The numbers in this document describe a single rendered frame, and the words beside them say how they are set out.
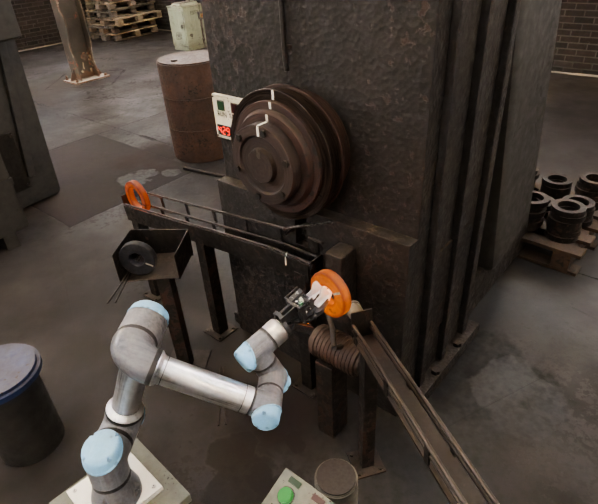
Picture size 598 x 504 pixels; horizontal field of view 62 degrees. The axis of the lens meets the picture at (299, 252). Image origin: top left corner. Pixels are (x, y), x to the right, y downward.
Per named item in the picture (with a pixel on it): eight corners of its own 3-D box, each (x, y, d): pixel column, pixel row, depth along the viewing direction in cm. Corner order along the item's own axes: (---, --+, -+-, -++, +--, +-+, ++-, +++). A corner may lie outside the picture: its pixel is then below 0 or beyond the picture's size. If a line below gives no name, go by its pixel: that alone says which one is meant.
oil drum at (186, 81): (208, 136, 521) (193, 46, 473) (248, 148, 488) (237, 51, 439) (161, 155, 484) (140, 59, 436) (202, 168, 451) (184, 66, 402)
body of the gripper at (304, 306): (314, 296, 144) (284, 323, 139) (321, 314, 149) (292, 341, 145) (297, 284, 148) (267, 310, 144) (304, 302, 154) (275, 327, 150)
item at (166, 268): (163, 349, 257) (129, 229, 218) (213, 350, 255) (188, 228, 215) (150, 379, 240) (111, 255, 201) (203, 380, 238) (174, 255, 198)
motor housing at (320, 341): (329, 408, 220) (325, 315, 191) (371, 434, 208) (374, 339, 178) (310, 428, 212) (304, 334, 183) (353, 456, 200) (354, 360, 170)
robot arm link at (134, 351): (102, 349, 120) (288, 414, 128) (118, 321, 130) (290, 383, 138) (92, 381, 126) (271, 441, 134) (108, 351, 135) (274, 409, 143)
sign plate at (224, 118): (221, 135, 213) (214, 92, 203) (265, 147, 198) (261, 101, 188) (217, 136, 211) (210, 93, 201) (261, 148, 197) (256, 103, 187)
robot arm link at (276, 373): (267, 409, 143) (248, 383, 139) (271, 381, 153) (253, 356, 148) (291, 401, 141) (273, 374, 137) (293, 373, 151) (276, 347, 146)
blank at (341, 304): (330, 315, 163) (323, 319, 161) (311, 272, 162) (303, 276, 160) (359, 311, 150) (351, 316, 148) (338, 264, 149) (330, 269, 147)
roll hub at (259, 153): (246, 188, 187) (237, 114, 172) (304, 208, 171) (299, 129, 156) (235, 194, 183) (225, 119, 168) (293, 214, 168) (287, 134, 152)
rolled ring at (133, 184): (133, 178, 253) (138, 176, 255) (120, 185, 268) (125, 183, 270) (149, 211, 257) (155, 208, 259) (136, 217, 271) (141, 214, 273)
